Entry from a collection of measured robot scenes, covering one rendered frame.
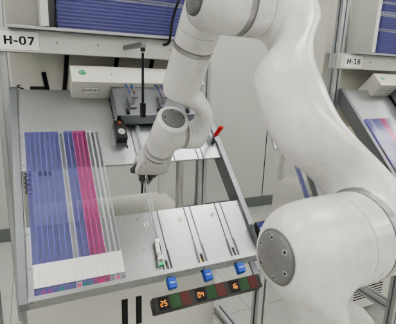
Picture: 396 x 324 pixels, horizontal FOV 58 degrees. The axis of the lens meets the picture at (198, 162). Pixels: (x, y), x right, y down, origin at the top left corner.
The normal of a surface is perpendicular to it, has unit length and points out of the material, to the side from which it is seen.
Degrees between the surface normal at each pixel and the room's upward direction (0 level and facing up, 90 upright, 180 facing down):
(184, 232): 42
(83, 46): 90
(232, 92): 90
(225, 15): 126
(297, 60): 51
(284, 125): 92
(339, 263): 77
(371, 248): 72
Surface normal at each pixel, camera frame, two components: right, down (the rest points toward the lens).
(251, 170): 0.42, 0.23
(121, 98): 0.31, -0.56
